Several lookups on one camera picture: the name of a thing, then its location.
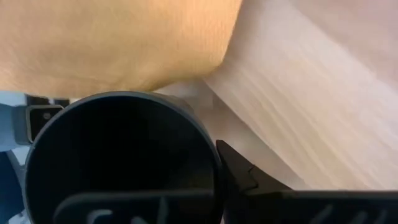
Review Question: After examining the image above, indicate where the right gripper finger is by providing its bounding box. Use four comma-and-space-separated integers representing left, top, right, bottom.
216, 139, 293, 224

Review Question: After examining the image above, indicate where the tall black cup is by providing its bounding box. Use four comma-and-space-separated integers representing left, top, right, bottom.
23, 90, 224, 224

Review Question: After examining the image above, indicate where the yellow waffle cloth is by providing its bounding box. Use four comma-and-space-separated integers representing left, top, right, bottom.
0, 0, 244, 100

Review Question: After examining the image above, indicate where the grey camera box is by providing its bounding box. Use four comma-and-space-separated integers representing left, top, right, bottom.
14, 104, 65, 146

